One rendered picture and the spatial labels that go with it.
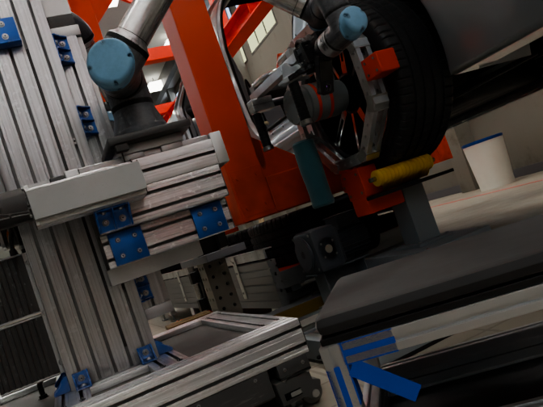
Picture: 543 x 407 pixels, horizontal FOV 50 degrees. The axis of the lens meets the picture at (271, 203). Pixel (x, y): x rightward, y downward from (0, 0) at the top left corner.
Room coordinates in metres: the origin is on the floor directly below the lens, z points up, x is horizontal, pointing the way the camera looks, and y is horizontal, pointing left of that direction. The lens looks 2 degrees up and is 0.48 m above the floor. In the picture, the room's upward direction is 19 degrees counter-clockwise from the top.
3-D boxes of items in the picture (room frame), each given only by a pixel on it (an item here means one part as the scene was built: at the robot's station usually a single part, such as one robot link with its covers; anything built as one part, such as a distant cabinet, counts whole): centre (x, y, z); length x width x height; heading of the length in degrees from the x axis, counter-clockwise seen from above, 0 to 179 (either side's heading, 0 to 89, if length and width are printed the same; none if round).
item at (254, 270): (3.65, 0.57, 0.28); 2.47 x 0.09 x 0.22; 24
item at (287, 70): (1.70, -0.17, 0.89); 0.09 x 0.03 x 0.06; 63
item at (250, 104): (2.20, -0.08, 0.93); 0.09 x 0.05 x 0.05; 114
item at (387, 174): (2.06, -0.48, 0.51); 0.29 x 0.06 x 0.06; 114
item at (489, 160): (7.46, -2.84, 0.32); 0.54 x 0.52 x 0.64; 112
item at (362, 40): (2.13, -0.34, 0.85); 0.54 x 0.07 x 0.54; 24
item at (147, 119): (1.59, 0.28, 0.87); 0.15 x 0.15 x 0.10
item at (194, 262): (2.47, 0.32, 0.44); 0.43 x 0.17 x 0.03; 24
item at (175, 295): (3.81, 0.22, 0.13); 2.47 x 0.85 x 0.27; 24
